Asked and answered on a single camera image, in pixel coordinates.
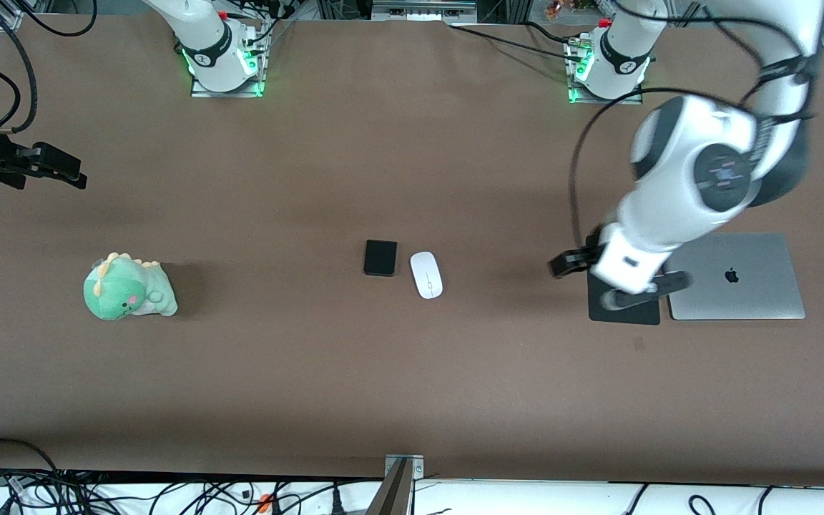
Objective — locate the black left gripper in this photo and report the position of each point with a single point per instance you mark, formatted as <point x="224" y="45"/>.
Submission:
<point x="578" y="260"/>

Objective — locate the white computer mouse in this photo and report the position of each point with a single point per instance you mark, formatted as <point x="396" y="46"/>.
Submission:
<point x="426" y="275"/>

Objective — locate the black smartphone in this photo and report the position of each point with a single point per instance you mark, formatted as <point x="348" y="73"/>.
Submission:
<point x="380" y="258"/>

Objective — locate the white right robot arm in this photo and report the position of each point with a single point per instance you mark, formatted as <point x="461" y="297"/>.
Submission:
<point x="204" y="50"/>

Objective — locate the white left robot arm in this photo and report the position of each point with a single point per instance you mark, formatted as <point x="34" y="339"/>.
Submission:
<point x="669" y="214"/>

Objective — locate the black mouse pad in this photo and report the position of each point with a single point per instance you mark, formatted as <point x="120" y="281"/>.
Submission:
<point x="630" y="313"/>

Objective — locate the green dinosaur plush toy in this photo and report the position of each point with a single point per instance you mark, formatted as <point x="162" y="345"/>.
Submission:
<point x="126" y="290"/>

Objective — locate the silver closed laptop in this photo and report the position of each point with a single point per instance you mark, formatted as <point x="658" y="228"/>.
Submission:
<point x="741" y="275"/>

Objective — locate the silver power strip box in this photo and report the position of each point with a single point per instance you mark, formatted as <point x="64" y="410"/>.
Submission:
<point x="423" y="10"/>

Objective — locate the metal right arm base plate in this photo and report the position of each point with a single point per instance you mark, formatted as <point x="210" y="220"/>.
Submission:
<point x="201" y="93"/>

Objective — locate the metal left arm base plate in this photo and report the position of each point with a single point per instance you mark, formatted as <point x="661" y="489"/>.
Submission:
<point x="630" y="99"/>

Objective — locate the silver metal bracket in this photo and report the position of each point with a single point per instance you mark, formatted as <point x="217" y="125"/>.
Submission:
<point x="418" y="468"/>

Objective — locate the grey metal post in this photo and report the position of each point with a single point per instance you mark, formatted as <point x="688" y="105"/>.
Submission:
<point x="390" y="497"/>

